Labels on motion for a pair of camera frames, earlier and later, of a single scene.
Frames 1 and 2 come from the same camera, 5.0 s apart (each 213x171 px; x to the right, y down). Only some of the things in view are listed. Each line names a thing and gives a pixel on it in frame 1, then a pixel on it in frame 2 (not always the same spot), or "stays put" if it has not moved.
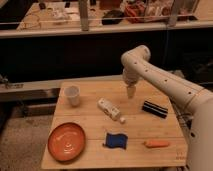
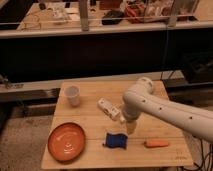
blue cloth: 116,141 stays put
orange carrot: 156,144 stays put
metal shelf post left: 84,15 stays put
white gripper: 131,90 -> 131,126
